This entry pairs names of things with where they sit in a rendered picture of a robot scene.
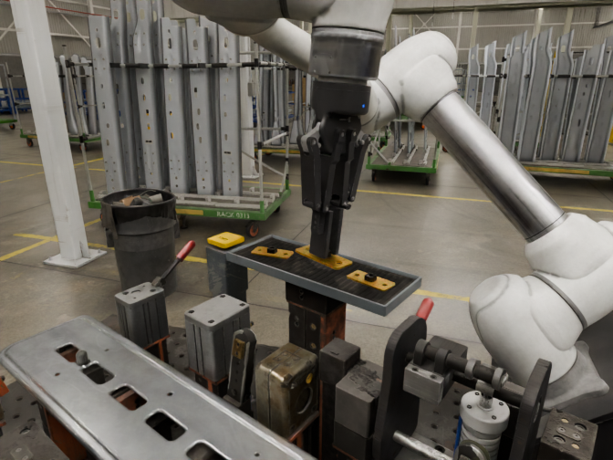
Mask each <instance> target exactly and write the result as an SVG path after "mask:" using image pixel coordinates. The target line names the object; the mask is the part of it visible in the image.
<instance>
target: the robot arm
mask: <svg viewBox="0 0 613 460"><path fill-rule="evenodd" d="M172 1H173V2H174V3H175V4H176V5H178V6H180V7H181V8H183V9H185V10H187V11H189V12H191V13H194V14H196V15H201V16H205V17H206V18H207V19H208V20H210V21H213V22H214V23H216V24H218V25H220V26H223V27H224V28H225V29H227V30H228V31H229V32H231V33H233V34H235V35H238V36H241V37H250V38H252V39H253V41H254V42H256V43H257V44H258V45H260V46H261V47H263V48H265V49H266V50H268V51H270V52H271V53H273V54H275V55H276V56H278V57H280V58H282V59H283V60H285V61H287V62H288V63H290V64H292V65H294V66H295V67H297V68H300V69H301V70H303V71H305V72H306V73H307V74H309V75H311V76H312V77H314V78H317V79H318V81H313V88H312V100H311V108H312V109H313V110H314V111H315V113H316V117H315V119H314V121H313V124H312V131H310V132H309V133H308V134H306V135H302V134H299V135H298V136H297V137H296V142H297V145H298V148H299V151H300V162H301V188H302V205H303V206H306V207H309V208H311V209H312V211H313V213H312V221H311V238H310V247H309V253H310V254H313V255H315V256H318V257H321V258H323V259H325V258H327V256H328V249H330V250H332V251H331V254H332V255H337V254H338V250H339V242H340V234H341V226H342V220H343V219H342V218H343V211H344V209H346V210H349V209H350V207H351V204H348V202H354V200H355V197H356V193H357V189H358V182H359V177H360V174H361V170H362V165H363V162H364V158H365V153H366V150H367V148H368V147H369V143H370V141H371V134H372V133H373V132H374V131H377V130H379V129H380V128H382V127H383V126H385V125H386V124H388V123H389V122H391V121H392V120H394V119H396V118H397V117H398V116H399V115H401V113H402V114H403V115H405V116H407V117H409V118H411V119H412V120H414V121H417V122H422V123H423V124H424V125H425V126H426V127H427V128H428V130H429V131H430V132H431V133H432V134H433V135H434V137H435V138H436V139H437V140H438V141H439V142H440V143H441V145H442V146H443V147H444V148H445V149H446V150H447V152H448V153H449V154H450V155H451V156H452V157H453V158H454V160H455V161H457V162H458V163H459V164H460V165H461V167H462V168H463V169H464V170H465V171H466V172H467V174H468V175H469V176H470V177H471V178H472V179H473V181H474V182H475V183H476V184H477V185H478V186H479V187H480V189H481V190H482V191H483V192H484V193H485V194H486V196H487V197H488V198H489V199H490V200H491V201H492V202H493V204H494V205H495V206H496V207H497V208H498V209H499V211H500V212H501V213H502V214H503V215H504V216H505V218H506V219H507V220H508V221H509V222H510V223H511V224H512V225H513V227H514V228H515V229H516V230H517V231H518V232H519V234H520V235H521V236H522V237H523V238H524V239H525V241H526V242H525V257H526V258H527V260H528V262H529V265H530V267H531V268H532V270H533V271H534V272H533V273H531V274H530V275H529V276H527V277H519V276H518V275H513V274H502V275H499V276H494V277H489V278H487V279H485V281H483V282H482V283H481V284H480V285H478V286H477V287H476V288H475V290H474V291H473V293H472V294H471V295H470V299H469V313H470V317H471V321H472V324H473V327H474V329H475V332H476V334H477V336H478V338H479V339H480V341H481V343H482V344H483V345H484V347H485V348H486V350H487V351H488V352H489V354H490V355H491V356H492V358H493V359H494V360H495V362H496V363H497V364H498V365H499V366H500V368H503V369H506V370H507V374H508V376H509V377H510V378H511V379H512V383H514V384H516V385H519V386H522V387H524V388H525V386H526V384H527V382H528V379H529V377H530V375H531V373H532V371H533V369H534V366H535V364H536V362H537V360H538V359H539V358H541V359H543V360H546V361H551V362H552V369H551V374H550V378H549V383H548V387H547V391H546V396H545V403H544V407H546V408H556V409H558V410H561V409H563V408H566V407H567V406H570V405H572V404H575V403H579V402H582V401H584V400H586V399H589V398H593V397H598V396H602V395H605V394H606V393H607V392H608V390H609V387H608V385H607V384H606V383H605V382H604V381H603V380H602V379H600V377H599V375H598V373H597V369H596V367H595V365H594V363H593V361H592V360H591V358H590V356H589V353H588V352H589V347H588V345H587V344H586V343H585V342H584V341H582V340H581V341H577V338H578V337H579V335H580V334H581V332H582V330H583V329H585V328H587V327H588V326H589V325H591V324H593V323H595V322H597V321H598V320H600V319H602V318H603V317H605V316H606V315H607V314H608V313H609V312H611V311H612V310H613V222H609V221H601V222H598V223H596V222H595V221H593V220H591V219H589V218H588V217H587V216H586V215H583V214H575V213H567V214H566V213H565V212H564V211H563V210H562V209H561V208H560V206H559V205H558V204H557V203H556V202H555V201H554V200H553V199H552V197H551V196H550V195H549V194H548V193H547V192H546V191H545V190H544V189H543V187H542V186H541V185H540V184H539V183H538V182H537V181H536V180H535V178H534V177H533V176H532V175H531V174H530V173H529V172H528V171H527V170H526V169H525V167H524V166H523V165H522V164H521V163H520V162H519V161H518V160H517V159H516V158H515V157H514V156H513V155H512V154H511V153H510V152H509V151H508V149H507V148H506V147H505V146H504V145H503V144H502V143H501V141H500V140H499V139H498V137H497V136H496V135H495V134H494V133H493V132H492V131H491V130H490V128H489V127H488V126H487V125H486V124H485V123H484V122H483V121H482V120H481V118H480V117H479V116H478V115H477V114H476V113H475V112H474V111H473V110H472V108H471V107H470V106H469V105H468V104H467V103H466V102H465V101H464V100H463V98H462V97H461V96H460V95H458V94H457V93H456V92H457V90H458V88H457V82H456V80H455V78H454V75H453V72H454V70H455V69H456V65H457V54H456V50H455V47H454V45H453V44H452V42H451V40H450V39H449V38H448V37H447V36H445V35H444V34H442V33H440V32H437V31H427V32H424V33H420V34H418V35H416V36H413V37H410V38H408V39H406V40H405V41H403V42H401V43H400V44H398V45H397V46H396V47H394V48H393V49H392V50H391V51H390V52H388V53H387V54H386V55H385V56H383V57H381V52H382V46H383V45H384V33H385V28H386V24H387V22H388V19H389V17H390V13H391V11H392V9H393V6H394V2H395V0H172ZM285 18H288V19H295V20H300V21H304V22H308V23H311V24H312V33H311V35H309V34H308V33H307V32H305V31H304V30H302V29H300V28H299V27H297V26H295V25H293V24H291V23H290V22H288V21H287V20H285ZM328 154H329V155H328ZM576 341H577V342H576Z"/></svg>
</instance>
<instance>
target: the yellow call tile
mask: <svg viewBox="0 0 613 460"><path fill-rule="evenodd" d="M207 240H208V243H209V244H212V245H215V246H219V247H221V248H224V249H225V248H228V247H231V246H235V245H237V244H240V243H242V242H244V237H243V236H240V235H235V234H232V233H229V232H225V233H222V234H219V235H216V236H213V237H210V238H208V239H207Z"/></svg>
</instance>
